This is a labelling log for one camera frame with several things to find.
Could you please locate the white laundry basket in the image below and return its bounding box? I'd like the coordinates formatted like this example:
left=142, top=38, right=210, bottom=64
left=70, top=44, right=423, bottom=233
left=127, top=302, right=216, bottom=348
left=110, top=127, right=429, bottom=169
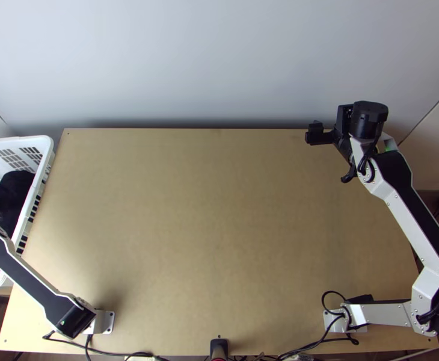
left=0, top=134, right=56, bottom=295

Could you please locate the heap of clothes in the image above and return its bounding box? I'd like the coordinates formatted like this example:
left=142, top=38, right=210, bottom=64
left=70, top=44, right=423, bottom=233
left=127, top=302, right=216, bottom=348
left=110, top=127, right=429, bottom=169
left=0, top=170, right=34, bottom=241

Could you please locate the black cable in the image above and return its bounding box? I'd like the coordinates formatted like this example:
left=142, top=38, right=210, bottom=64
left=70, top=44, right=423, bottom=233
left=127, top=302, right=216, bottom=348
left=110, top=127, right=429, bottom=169
left=277, top=290, right=360, bottom=360
left=41, top=330, right=156, bottom=361
left=340, top=143, right=376, bottom=184

